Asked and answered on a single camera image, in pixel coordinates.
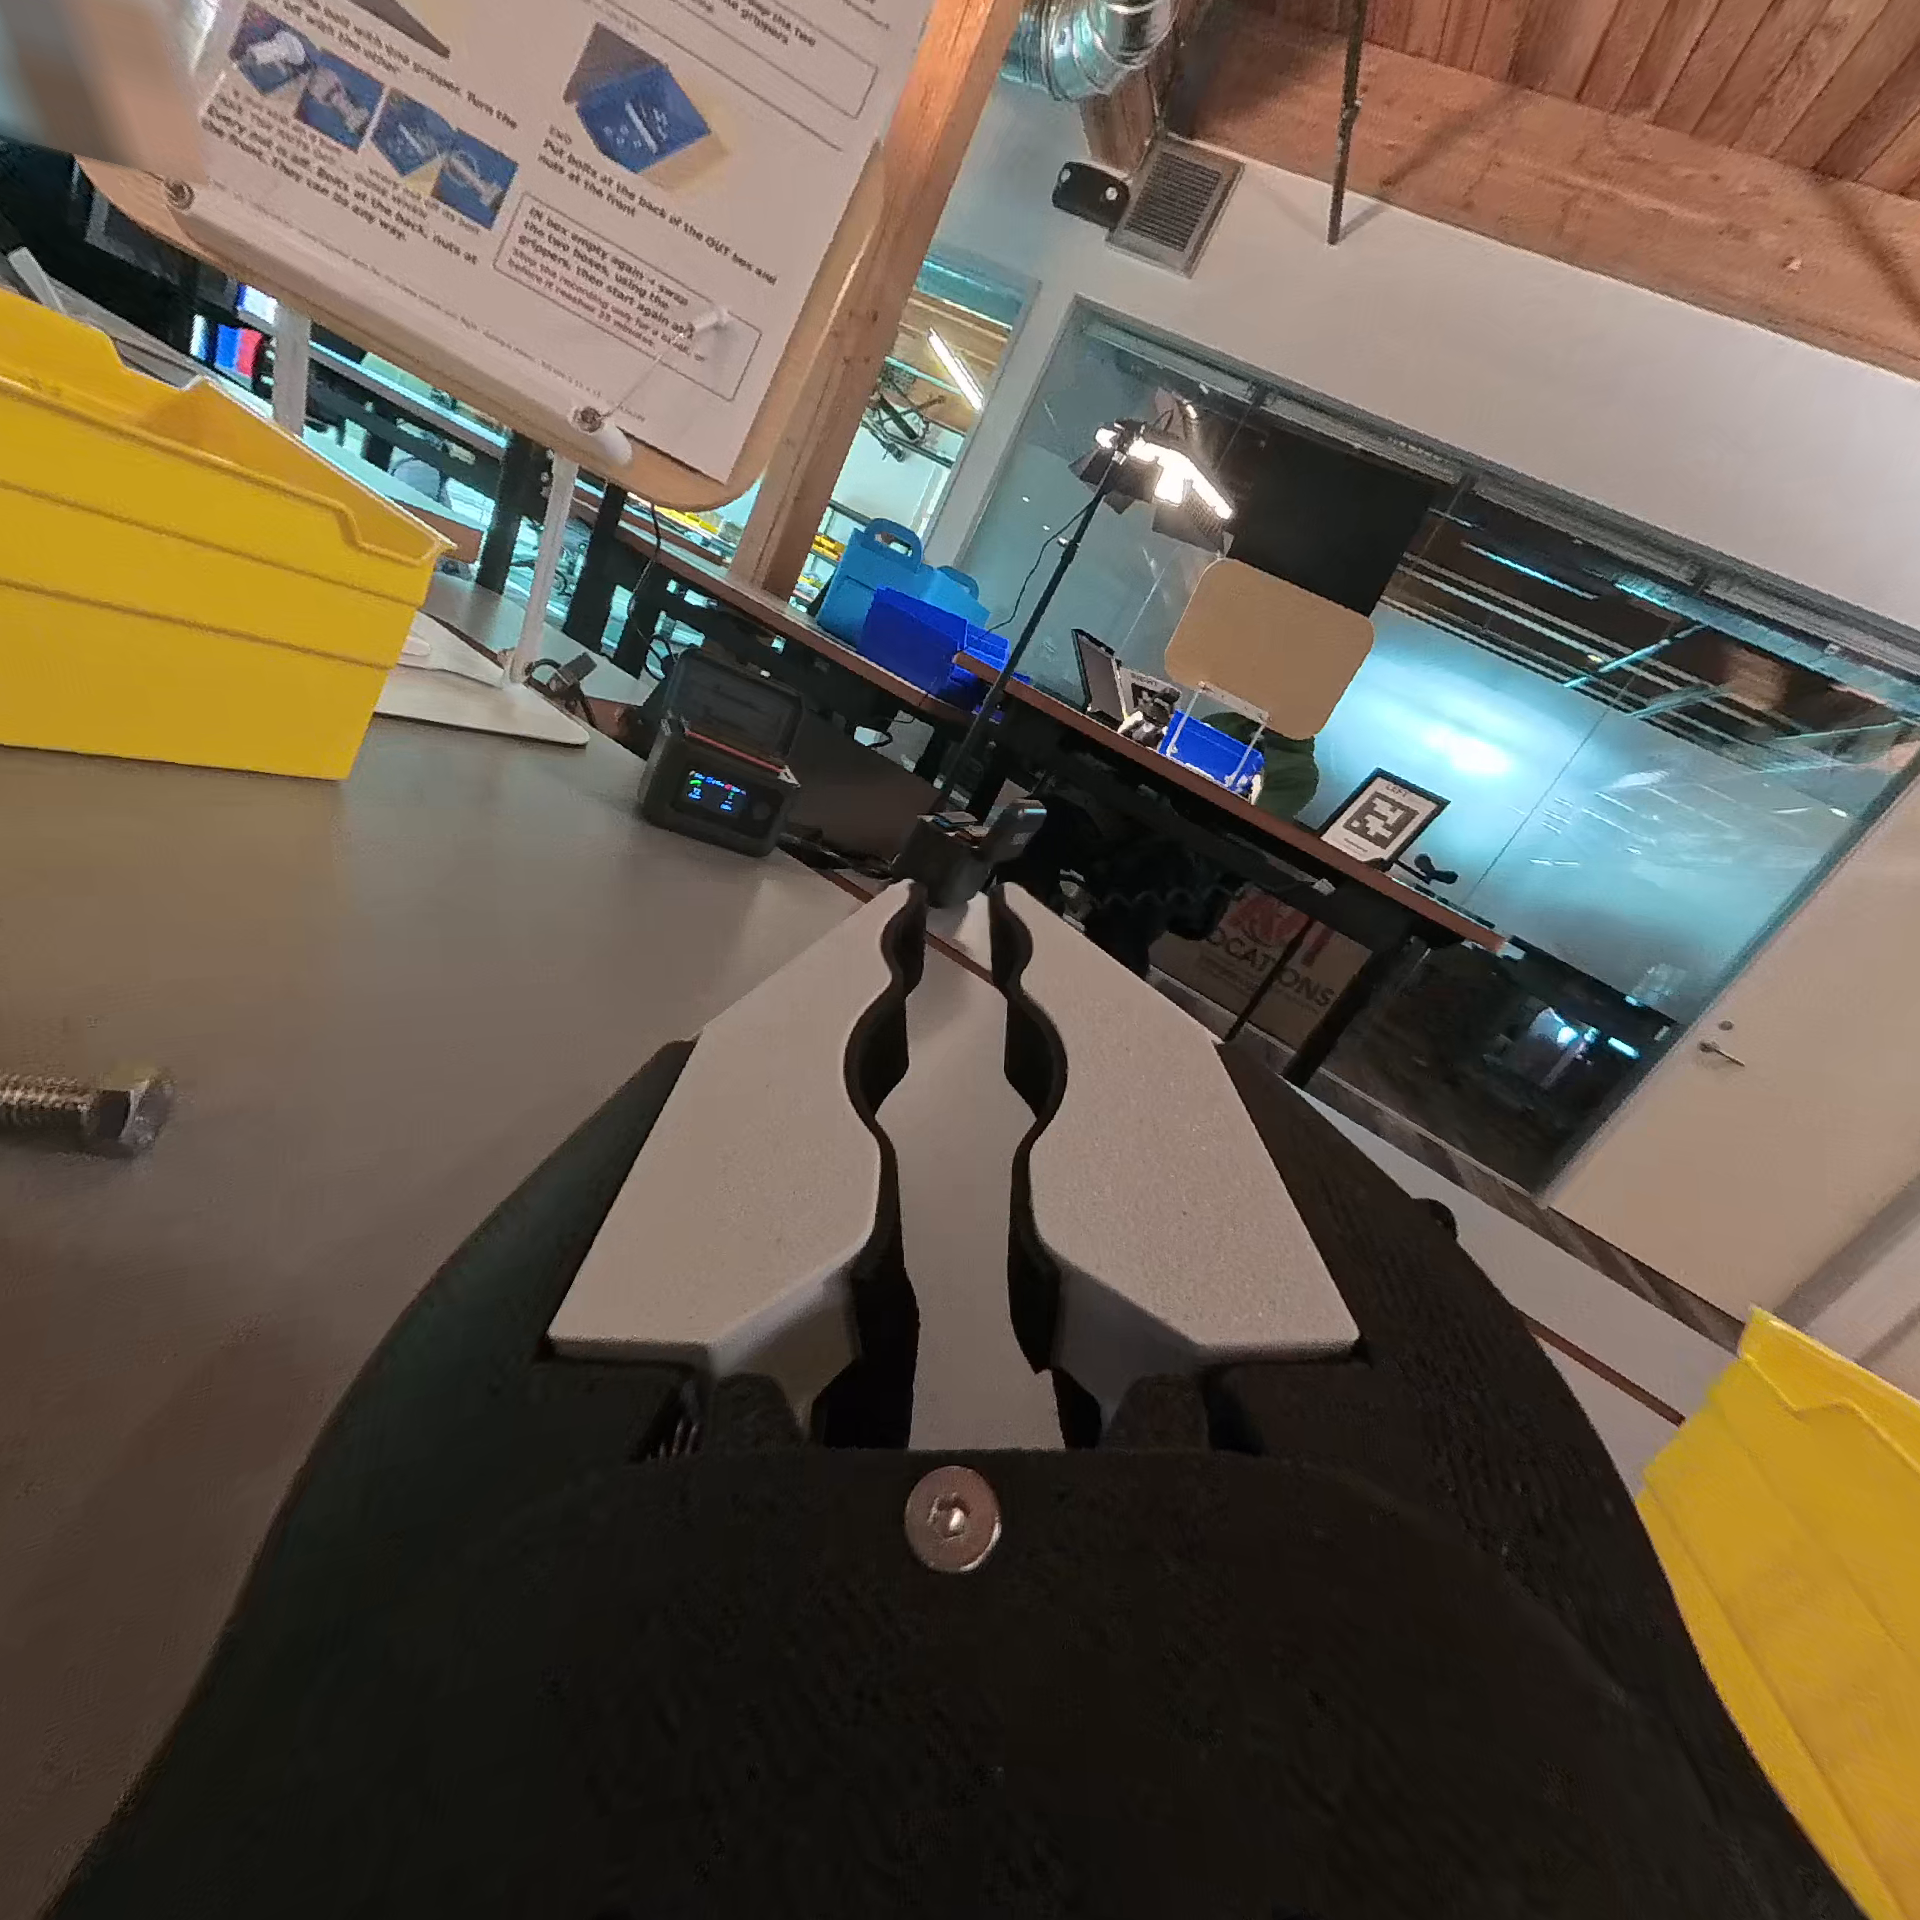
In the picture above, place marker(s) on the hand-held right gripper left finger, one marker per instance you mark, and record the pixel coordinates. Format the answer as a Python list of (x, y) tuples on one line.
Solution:
[(722, 1202)]

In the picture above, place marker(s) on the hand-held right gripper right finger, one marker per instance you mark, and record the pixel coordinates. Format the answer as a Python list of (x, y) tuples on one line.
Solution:
[(1186, 1202)]

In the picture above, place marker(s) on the silver hex bolt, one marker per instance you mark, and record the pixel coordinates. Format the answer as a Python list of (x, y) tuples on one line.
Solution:
[(107, 1110)]

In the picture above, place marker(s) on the yellow plastic bin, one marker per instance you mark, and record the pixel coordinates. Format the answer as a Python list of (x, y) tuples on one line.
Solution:
[(182, 646), (1801, 1576)]

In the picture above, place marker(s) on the printed floor sign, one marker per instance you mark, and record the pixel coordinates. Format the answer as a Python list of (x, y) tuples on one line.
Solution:
[(1277, 974)]

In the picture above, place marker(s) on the black desk device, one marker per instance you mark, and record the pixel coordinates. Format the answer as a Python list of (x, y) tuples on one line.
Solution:
[(961, 855)]

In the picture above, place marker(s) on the framed marker tag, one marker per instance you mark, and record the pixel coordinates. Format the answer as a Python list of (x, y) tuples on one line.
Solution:
[(1385, 819)]

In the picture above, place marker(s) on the small blue bin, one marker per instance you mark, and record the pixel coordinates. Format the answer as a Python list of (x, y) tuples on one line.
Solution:
[(1202, 750)]

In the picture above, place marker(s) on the black power station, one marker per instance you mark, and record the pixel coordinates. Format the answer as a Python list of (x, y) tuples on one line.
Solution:
[(722, 734)]

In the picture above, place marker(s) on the white door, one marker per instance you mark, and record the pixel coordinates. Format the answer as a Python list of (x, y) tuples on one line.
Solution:
[(1771, 1141)]

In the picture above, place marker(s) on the dark blue plastic bin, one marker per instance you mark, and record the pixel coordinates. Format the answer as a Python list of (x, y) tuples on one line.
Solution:
[(931, 629)]

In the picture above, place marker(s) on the light blue tote box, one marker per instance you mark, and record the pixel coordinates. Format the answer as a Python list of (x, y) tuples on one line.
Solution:
[(885, 579)]

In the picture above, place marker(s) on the black square panel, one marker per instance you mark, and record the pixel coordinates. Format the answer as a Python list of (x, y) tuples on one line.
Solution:
[(1349, 517)]

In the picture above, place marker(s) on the wooden display board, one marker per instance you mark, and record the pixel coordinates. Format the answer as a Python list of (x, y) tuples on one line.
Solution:
[(717, 494)]

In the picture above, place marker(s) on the studio light on stand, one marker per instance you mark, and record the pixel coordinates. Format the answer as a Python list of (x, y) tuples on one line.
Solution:
[(1163, 474)]

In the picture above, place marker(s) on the printed instruction sheet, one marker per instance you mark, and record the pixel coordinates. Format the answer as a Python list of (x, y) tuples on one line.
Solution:
[(601, 301)]

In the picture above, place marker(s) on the wooden pillar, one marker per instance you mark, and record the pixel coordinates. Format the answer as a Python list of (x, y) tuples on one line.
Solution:
[(869, 301)]

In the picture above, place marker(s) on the black hanging rod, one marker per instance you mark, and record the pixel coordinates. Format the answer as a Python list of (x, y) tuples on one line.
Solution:
[(1348, 119)]

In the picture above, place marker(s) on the wall vent grille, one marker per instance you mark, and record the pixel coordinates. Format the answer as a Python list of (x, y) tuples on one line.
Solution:
[(1178, 203)]

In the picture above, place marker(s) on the black wall speaker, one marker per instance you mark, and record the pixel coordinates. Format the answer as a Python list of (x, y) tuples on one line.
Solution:
[(1091, 194)]

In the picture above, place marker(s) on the metal air duct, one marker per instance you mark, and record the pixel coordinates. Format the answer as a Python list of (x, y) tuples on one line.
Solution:
[(1097, 45)]

